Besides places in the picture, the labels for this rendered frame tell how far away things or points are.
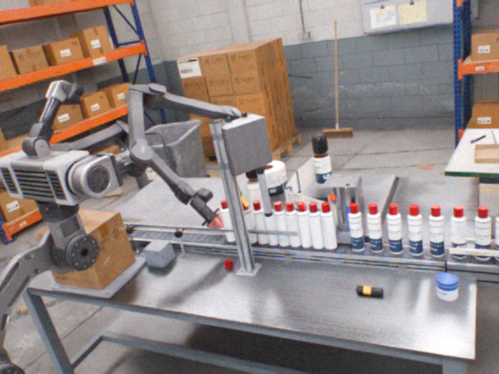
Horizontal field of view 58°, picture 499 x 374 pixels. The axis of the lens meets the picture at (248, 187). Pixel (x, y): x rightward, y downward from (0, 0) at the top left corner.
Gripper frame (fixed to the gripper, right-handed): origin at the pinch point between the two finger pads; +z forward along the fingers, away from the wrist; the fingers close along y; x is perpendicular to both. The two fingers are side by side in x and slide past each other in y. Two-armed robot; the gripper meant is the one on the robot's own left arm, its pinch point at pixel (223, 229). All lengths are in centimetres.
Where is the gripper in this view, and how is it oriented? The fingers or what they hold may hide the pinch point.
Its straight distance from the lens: 214.2
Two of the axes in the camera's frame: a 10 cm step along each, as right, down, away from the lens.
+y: 4.1, -4.2, 8.1
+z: 7.1, 7.0, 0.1
